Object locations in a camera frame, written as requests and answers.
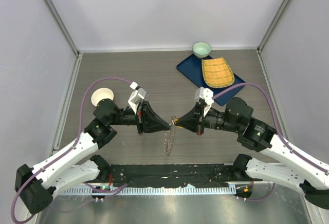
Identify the pale green bowl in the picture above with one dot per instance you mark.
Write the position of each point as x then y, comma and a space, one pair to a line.
201, 49

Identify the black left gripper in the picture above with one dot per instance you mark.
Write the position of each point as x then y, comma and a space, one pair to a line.
146, 119

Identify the red white bowl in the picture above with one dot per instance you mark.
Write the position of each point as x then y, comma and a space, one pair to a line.
100, 94

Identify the slotted cable duct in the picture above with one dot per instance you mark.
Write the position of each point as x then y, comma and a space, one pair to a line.
83, 190

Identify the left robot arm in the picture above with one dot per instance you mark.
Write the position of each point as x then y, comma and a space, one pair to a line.
38, 185

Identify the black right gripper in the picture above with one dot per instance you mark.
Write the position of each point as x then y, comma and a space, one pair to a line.
194, 119

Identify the yellow woven bamboo tray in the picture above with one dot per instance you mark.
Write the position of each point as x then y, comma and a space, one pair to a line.
217, 73

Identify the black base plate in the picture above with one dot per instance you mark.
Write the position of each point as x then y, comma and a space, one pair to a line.
175, 175

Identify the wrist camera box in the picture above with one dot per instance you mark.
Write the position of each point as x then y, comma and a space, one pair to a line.
138, 94
206, 95

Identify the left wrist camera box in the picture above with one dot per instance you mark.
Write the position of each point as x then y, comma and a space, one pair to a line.
138, 94

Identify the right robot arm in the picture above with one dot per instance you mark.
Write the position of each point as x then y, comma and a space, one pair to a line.
301, 172

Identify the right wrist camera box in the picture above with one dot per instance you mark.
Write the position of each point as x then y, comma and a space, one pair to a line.
206, 95

